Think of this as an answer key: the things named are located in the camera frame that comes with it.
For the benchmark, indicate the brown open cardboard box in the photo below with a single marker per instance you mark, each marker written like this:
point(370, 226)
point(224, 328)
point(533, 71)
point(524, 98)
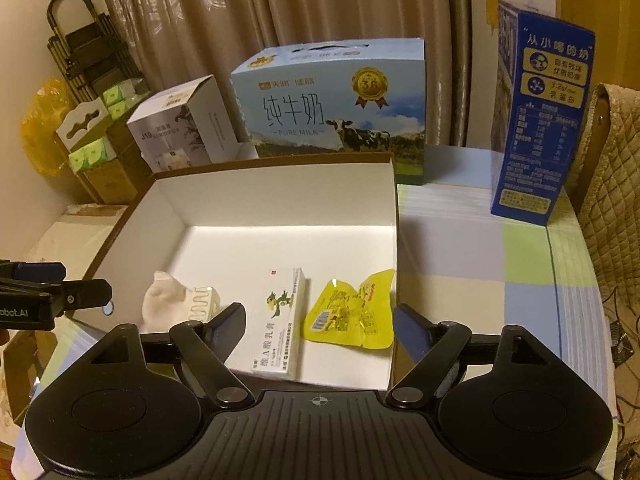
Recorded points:
point(227, 226)

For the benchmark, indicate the white tissue pack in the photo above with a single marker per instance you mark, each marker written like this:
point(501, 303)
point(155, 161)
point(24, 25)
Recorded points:
point(167, 302)

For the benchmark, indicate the cardboard box with green tissues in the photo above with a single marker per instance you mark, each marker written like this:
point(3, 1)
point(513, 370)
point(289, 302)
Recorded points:
point(95, 141)

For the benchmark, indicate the quilted beige chair cover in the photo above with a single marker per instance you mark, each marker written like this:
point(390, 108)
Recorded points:
point(603, 184)

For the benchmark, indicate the white appliance box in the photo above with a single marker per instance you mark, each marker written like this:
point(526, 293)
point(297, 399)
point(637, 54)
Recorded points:
point(184, 126)

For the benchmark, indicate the light blue milk carton box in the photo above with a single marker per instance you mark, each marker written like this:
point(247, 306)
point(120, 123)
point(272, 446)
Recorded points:
point(362, 95)

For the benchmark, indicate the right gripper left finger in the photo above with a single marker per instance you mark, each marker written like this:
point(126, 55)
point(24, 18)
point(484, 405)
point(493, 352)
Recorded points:
point(203, 348)

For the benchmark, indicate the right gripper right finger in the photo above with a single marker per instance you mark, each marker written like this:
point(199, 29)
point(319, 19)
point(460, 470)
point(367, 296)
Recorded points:
point(436, 351)

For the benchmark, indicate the beige embroidered bed sheet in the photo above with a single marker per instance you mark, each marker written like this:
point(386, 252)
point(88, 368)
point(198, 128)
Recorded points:
point(76, 237)

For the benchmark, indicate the checkered tablecloth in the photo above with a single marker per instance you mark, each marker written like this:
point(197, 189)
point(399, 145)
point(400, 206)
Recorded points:
point(524, 408)

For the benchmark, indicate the yellow plastic bag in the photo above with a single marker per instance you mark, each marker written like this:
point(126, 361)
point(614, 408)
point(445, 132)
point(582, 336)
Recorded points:
point(45, 113)

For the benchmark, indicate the yellow snack packet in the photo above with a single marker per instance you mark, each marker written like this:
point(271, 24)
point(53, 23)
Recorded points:
point(359, 317)

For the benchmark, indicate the dark blue milk box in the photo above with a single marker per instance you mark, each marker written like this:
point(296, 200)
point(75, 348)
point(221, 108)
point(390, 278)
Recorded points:
point(543, 77)

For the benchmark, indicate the white ointment box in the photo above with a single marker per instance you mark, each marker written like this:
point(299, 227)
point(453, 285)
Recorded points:
point(277, 325)

